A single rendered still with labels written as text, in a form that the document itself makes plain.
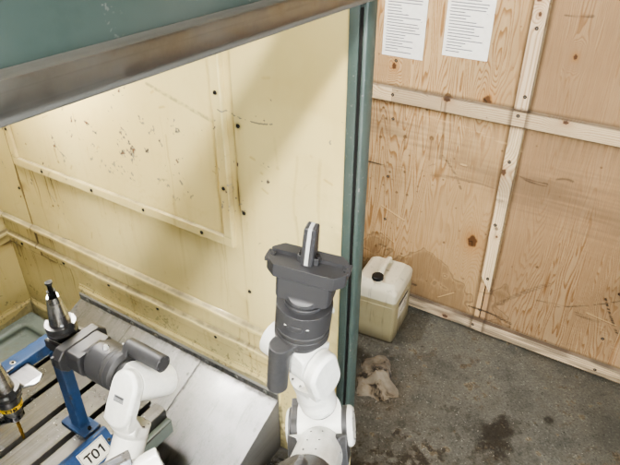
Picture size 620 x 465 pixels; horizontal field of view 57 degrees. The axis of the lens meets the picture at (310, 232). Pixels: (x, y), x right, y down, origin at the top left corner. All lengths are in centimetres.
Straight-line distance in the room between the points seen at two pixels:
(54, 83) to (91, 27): 8
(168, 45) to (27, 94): 17
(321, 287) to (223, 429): 104
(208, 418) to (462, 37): 190
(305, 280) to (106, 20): 42
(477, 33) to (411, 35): 31
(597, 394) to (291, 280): 257
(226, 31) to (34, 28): 23
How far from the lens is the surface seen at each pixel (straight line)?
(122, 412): 116
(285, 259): 83
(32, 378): 146
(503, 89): 275
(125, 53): 61
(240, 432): 178
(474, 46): 274
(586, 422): 310
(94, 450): 164
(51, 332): 130
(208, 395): 185
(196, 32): 68
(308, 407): 109
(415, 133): 296
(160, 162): 156
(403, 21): 285
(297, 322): 85
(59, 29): 60
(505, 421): 297
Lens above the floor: 217
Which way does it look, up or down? 32 degrees down
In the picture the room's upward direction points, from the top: straight up
